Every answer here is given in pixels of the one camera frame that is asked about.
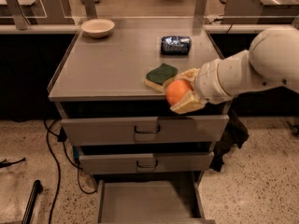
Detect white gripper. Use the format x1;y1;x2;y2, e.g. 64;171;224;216
170;59;233;114

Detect orange fruit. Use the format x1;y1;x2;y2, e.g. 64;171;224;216
165;79;192;105

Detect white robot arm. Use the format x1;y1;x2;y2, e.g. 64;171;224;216
171;26;299;114

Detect grey top drawer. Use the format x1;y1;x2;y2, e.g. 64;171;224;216
62;115;229;146

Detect grey drawer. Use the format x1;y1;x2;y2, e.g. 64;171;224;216
79;152;214;175
62;115;229;146
94;178;216;224

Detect grey metal drawer cabinet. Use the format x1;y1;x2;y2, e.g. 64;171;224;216
47;17;243;185

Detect grey bottom drawer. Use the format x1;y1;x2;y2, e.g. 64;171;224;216
94;178;216;224

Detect grey middle drawer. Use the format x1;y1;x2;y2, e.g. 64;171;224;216
79;152;214;175

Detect green yellow sponge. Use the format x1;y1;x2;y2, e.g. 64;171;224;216
145;63;178;91

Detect blue foil snack bag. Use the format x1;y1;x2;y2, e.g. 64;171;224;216
161;35;192;55

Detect dark cloth behind cabinet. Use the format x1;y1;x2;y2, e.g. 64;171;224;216
209;110;249;172

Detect grey background desk right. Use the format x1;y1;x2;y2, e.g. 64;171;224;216
221;0;299;24

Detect grey background desk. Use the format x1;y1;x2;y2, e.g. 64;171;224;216
0;0;75;25
221;0;299;24

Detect clear acrylic barrier panel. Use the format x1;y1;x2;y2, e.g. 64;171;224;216
68;0;207;31

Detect white ceramic bowl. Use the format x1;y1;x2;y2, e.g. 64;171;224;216
81;19;115;38

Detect grey background desk left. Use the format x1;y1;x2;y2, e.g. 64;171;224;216
0;0;75;25

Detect black bar on floor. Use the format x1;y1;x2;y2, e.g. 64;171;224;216
21;180;43;224

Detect black power cable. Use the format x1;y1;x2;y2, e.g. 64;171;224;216
43;119;97;224

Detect black cable floor left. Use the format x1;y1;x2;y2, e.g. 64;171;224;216
0;158;26;169

